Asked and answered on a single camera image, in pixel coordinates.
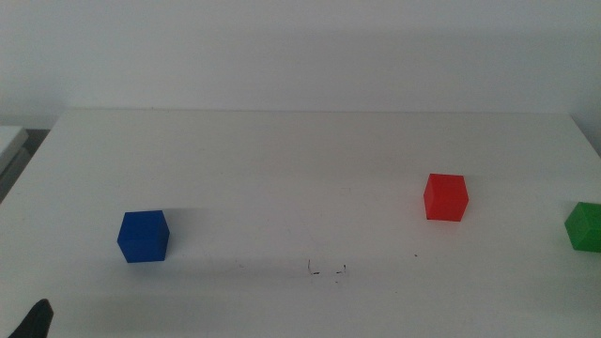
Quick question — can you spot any green cube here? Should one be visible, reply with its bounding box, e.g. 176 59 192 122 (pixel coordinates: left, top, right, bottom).
563 201 601 254

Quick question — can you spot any red cube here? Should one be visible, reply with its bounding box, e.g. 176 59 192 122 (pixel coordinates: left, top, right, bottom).
423 173 470 223

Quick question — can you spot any blue cube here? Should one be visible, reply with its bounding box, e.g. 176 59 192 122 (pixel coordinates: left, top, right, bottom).
116 209 171 264

